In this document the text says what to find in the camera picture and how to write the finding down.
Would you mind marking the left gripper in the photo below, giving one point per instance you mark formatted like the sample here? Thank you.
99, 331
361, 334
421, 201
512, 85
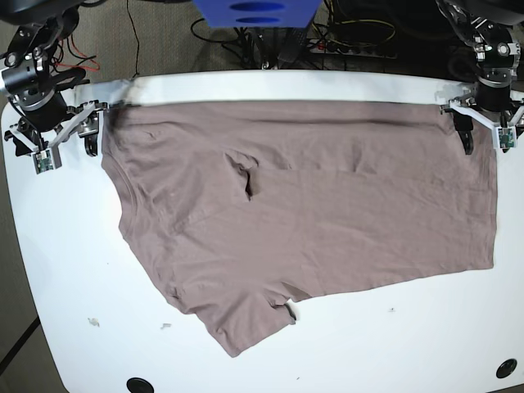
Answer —
487, 97

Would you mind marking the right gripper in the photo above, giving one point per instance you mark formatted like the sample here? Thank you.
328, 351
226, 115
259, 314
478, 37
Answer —
53, 114

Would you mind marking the mauve T-shirt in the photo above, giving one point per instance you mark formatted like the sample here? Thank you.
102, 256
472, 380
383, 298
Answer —
237, 209

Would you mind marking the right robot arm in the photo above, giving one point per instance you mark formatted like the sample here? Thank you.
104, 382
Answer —
39, 64

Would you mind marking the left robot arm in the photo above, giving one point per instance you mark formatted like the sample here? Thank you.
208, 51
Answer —
487, 28

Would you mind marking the black power strip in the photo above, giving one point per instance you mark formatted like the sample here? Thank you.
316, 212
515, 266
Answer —
334, 47

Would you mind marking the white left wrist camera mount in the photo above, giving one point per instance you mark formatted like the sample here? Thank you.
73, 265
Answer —
506, 126

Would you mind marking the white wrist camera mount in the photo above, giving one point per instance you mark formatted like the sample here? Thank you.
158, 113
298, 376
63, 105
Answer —
83, 120
506, 126

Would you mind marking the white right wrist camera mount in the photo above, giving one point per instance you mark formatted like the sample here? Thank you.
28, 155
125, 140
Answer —
83, 120

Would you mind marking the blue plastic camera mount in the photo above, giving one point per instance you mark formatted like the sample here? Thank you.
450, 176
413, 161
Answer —
257, 13

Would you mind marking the black right cable grommet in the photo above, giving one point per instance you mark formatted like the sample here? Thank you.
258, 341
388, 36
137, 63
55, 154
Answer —
506, 368

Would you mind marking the black cable grommet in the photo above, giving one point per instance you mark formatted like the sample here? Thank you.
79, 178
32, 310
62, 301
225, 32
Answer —
139, 385
506, 368

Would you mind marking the black left cable grommet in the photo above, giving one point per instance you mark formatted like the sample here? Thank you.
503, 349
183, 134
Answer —
139, 385

